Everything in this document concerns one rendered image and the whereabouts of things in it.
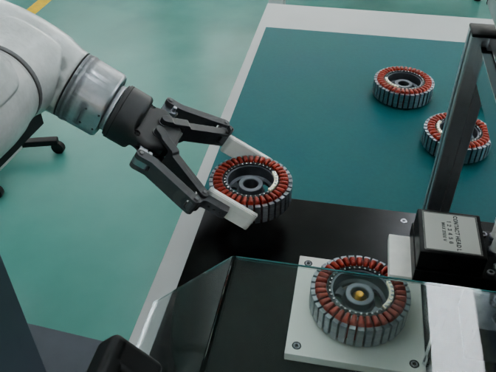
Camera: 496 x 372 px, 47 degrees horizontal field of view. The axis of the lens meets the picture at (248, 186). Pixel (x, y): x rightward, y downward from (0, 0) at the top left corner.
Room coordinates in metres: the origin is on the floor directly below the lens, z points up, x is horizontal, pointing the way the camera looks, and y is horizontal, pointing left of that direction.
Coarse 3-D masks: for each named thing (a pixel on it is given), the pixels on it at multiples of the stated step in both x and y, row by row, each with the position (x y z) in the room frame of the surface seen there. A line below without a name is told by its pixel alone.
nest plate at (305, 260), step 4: (300, 256) 0.51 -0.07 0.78; (304, 256) 0.51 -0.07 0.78; (300, 260) 0.50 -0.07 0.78; (304, 260) 0.50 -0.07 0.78; (308, 260) 0.50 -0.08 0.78; (312, 260) 0.50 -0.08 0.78; (316, 260) 0.50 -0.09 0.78; (320, 260) 0.50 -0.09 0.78; (324, 260) 0.50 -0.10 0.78; (328, 260) 0.50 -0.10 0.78; (332, 260) 0.50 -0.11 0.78; (300, 264) 0.50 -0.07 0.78; (304, 264) 0.50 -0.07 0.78; (308, 264) 0.50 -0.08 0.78; (312, 264) 0.50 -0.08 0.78; (316, 264) 0.50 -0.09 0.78; (320, 264) 0.50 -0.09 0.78
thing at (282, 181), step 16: (240, 160) 0.64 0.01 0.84; (256, 160) 0.64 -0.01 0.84; (272, 160) 0.64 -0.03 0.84; (224, 176) 0.60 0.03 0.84; (240, 176) 0.63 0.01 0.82; (256, 176) 0.63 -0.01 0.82; (272, 176) 0.61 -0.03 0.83; (288, 176) 0.61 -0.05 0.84; (224, 192) 0.57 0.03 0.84; (240, 192) 0.59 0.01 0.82; (256, 192) 0.58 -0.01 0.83; (272, 192) 0.57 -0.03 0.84; (288, 192) 0.57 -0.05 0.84; (256, 208) 0.54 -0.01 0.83; (272, 208) 0.55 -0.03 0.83
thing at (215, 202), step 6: (210, 198) 0.54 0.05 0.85; (186, 204) 0.52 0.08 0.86; (192, 204) 0.52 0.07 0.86; (198, 204) 0.52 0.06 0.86; (204, 204) 0.53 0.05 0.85; (210, 204) 0.53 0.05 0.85; (216, 204) 0.53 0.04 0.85; (222, 204) 0.54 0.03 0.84; (210, 210) 0.53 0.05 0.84; (216, 210) 0.53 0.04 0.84; (222, 210) 0.53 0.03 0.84; (228, 210) 0.53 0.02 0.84; (222, 216) 0.53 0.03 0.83
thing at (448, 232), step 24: (432, 216) 0.43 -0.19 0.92; (456, 216) 0.43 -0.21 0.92; (408, 240) 0.44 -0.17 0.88; (432, 240) 0.40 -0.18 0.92; (456, 240) 0.40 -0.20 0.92; (480, 240) 0.40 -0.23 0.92; (408, 264) 0.40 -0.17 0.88; (432, 264) 0.38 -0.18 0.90; (456, 264) 0.38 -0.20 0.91; (480, 264) 0.37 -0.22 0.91; (480, 288) 0.37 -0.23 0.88
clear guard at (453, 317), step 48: (192, 288) 0.24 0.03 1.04; (240, 288) 0.22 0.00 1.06; (288, 288) 0.22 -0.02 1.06; (336, 288) 0.22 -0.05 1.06; (384, 288) 0.22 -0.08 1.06; (432, 288) 0.22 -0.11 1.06; (144, 336) 0.22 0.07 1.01; (192, 336) 0.19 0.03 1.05; (240, 336) 0.18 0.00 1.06; (288, 336) 0.18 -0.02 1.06; (336, 336) 0.18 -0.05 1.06; (384, 336) 0.18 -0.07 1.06; (432, 336) 0.18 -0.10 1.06; (480, 336) 0.18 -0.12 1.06
